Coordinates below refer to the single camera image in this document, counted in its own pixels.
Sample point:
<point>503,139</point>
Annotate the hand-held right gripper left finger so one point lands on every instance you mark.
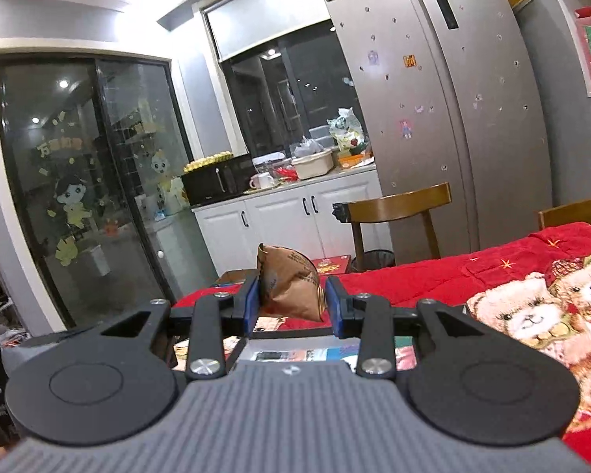
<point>250,305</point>

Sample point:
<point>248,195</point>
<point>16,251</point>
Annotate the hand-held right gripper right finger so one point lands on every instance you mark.
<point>336,310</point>

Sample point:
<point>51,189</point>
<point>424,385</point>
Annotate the brown snack packet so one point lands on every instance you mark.
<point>290,283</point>

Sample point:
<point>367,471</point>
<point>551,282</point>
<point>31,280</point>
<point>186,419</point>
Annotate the black shallow box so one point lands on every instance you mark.
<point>295,352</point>

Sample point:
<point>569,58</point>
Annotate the red flat box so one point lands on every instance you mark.
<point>331,263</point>

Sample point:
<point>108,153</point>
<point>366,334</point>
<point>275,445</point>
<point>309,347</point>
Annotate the black mesh trash bin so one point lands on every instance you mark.
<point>372,258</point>

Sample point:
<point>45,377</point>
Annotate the white kitchen cabinet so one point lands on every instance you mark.
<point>285,221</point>

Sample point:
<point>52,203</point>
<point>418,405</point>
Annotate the small black device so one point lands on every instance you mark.
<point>341,213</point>

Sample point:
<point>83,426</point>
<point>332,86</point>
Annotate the wooden chair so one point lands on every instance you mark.
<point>399,207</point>
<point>571,214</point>

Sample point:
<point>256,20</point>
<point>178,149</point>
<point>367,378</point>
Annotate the white cup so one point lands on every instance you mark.
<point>262,181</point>

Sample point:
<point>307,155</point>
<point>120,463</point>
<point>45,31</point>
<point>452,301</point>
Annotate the black microwave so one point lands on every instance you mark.
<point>216,182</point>

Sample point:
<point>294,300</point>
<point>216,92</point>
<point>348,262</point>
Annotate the red plastic bag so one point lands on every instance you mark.
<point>286,172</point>

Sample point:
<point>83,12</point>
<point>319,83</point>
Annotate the red bear printed blanket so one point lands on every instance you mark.
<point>473,281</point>

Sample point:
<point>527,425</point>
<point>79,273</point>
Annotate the beige plastic basin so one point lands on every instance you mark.
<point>312,165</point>

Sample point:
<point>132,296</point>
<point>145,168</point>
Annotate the box of gold chocolates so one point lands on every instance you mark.
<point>209,160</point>

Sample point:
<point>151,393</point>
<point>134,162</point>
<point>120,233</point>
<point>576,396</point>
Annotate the orange food packet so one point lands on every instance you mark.
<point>354,159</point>

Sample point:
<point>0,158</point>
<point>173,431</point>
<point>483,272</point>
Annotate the white trash bin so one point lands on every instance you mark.
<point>98,261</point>

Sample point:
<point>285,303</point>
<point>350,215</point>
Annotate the grey plastic bag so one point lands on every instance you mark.
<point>308,148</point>

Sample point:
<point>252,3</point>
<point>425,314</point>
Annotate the clear plastic containers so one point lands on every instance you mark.
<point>321,135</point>

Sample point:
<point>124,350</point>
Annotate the green white plastic bag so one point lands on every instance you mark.
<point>347,130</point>

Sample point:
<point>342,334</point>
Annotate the cartoon figure fridge sticker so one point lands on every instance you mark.
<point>405,128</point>

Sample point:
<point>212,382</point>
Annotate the sliding glass door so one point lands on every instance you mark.
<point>88,182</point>

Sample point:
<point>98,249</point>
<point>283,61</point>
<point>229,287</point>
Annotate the dark kitchen window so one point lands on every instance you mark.
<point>285,93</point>

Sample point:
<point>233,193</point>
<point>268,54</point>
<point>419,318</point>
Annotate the silver refrigerator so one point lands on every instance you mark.
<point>423,108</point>

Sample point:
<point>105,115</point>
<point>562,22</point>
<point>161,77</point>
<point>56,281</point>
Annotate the purple fridge sticker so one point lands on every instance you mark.
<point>373,56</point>

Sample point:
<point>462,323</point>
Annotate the orange fridge magnet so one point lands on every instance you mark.
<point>410,60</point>

